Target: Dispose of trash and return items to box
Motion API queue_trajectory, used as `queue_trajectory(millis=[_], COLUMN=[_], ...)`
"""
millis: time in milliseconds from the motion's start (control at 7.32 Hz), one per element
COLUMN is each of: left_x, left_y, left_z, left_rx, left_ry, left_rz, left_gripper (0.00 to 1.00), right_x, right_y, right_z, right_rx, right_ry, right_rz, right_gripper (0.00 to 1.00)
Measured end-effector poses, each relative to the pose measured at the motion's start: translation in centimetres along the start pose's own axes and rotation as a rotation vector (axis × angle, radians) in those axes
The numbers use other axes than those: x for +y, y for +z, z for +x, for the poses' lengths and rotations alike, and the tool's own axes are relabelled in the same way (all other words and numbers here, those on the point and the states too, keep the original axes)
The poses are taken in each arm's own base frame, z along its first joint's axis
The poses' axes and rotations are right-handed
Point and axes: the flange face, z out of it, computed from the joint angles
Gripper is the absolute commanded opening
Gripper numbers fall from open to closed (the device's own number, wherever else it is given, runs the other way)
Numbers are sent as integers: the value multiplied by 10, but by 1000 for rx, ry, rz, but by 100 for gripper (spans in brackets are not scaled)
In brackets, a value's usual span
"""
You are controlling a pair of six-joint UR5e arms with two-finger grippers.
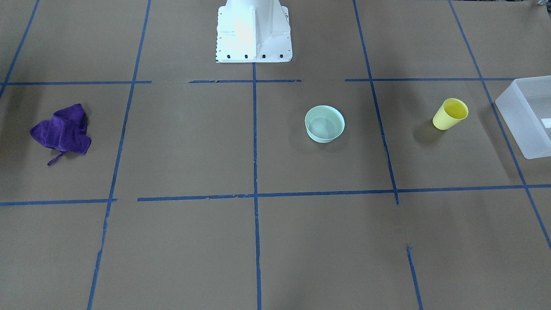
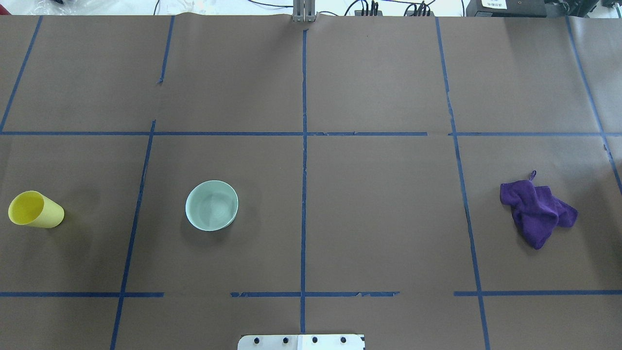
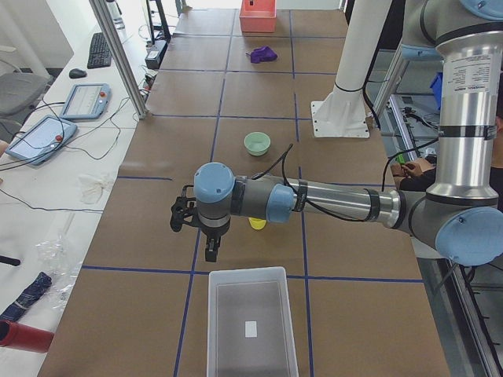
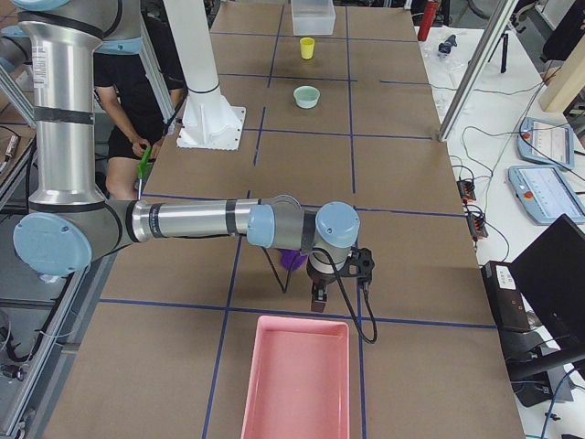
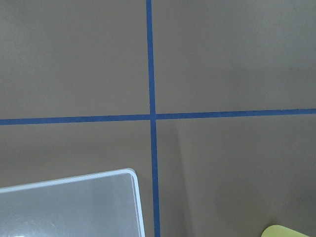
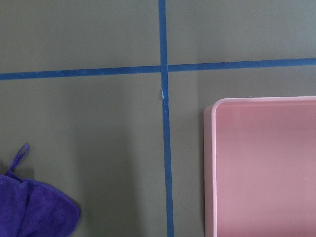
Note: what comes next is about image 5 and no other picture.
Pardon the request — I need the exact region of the translucent white plastic box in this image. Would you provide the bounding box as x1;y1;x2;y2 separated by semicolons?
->
0;168;145;237

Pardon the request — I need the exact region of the yellow-green object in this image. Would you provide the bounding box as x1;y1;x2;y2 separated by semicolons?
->
261;225;309;237

